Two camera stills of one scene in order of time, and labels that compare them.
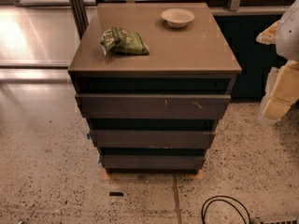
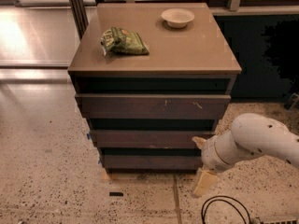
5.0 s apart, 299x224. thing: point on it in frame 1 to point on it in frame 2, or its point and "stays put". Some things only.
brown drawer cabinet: [152, 80] stays put
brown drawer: [154, 138] stays put
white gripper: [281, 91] to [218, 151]
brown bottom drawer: [152, 161] stays put
